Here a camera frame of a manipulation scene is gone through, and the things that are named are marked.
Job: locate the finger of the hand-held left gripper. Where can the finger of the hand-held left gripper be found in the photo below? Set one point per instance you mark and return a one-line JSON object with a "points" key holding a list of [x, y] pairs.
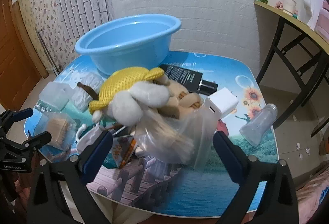
{"points": [[38, 139], [21, 113]]}

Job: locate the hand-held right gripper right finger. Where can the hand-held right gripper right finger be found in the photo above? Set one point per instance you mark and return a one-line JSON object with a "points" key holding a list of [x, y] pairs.
{"points": [[232, 164]]}

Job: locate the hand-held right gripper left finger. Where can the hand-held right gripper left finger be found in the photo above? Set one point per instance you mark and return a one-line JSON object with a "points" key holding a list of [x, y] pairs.
{"points": [[93, 162]]}

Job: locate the clear box of toothpicks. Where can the clear box of toothpicks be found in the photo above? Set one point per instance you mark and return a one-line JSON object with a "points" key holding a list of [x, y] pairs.
{"points": [[60, 131]]}

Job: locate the white plastic hook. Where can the white plastic hook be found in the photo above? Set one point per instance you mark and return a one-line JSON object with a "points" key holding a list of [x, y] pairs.
{"points": [[88, 139]]}

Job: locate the orange and teal snack packet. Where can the orange and teal snack packet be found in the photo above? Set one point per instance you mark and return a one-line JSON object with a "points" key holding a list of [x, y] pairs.
{"points": [[119, 154]]}

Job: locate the small clear plastic bottle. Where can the small clear plastic bottle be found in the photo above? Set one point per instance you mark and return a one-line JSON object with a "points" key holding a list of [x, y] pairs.
{"points": [[254, 126]]}

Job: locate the white charger cube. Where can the white charger cube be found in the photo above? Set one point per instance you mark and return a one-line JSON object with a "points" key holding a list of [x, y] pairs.
{"points": [[223, 103]]}

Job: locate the plush dog with yellow hat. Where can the plush dog with yellow hat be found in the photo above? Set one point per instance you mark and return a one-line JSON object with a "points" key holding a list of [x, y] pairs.
{"points": [[128, 105]]}

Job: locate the clear zip bag of swabs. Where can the clear zip bag of swabs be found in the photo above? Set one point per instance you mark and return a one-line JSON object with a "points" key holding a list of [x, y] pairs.
{"points": [[167, 139]]}

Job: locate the black bottle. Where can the black bottle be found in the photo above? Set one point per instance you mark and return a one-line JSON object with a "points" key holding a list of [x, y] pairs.
{"points": [[182, 76]]}

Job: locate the light blue plastic basin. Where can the light blue plastic basin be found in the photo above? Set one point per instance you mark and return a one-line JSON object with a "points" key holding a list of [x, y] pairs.
{"points": [[123, 56]]}

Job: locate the wooden door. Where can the wooden door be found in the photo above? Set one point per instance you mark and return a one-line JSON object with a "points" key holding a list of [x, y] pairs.
{"points": [[15, 59]]}

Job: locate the pink floral blanket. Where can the pink floral blanket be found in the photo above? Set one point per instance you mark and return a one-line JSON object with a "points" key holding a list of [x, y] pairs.
{"points": [[313, 195]]}

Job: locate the small pink ornament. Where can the small pink ornament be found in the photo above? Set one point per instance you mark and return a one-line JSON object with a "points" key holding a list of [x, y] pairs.
{"points": [[279, 5]]}

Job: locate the pink wrapped pack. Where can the pink wrapped pack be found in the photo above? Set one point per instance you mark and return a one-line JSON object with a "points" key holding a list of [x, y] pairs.
{"points": [[322, 20]]}

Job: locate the cream jar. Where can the cream jar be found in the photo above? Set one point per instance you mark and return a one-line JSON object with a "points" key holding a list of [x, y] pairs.
{"points": [[289, 4]]}

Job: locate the white plastic bag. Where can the white plastic bag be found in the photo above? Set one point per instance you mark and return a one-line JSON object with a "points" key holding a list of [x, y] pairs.
{"points": [[309, 0]]}

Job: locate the grey metal wall fixture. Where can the grey metal wall fixture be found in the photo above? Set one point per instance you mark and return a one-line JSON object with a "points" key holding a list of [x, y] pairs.
{"points": [[48, 51]]}

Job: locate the yellow desk with black frame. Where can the yellow desk with black frame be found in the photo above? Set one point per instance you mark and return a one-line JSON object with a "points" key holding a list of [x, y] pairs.
{"points": [[270, 7]]}

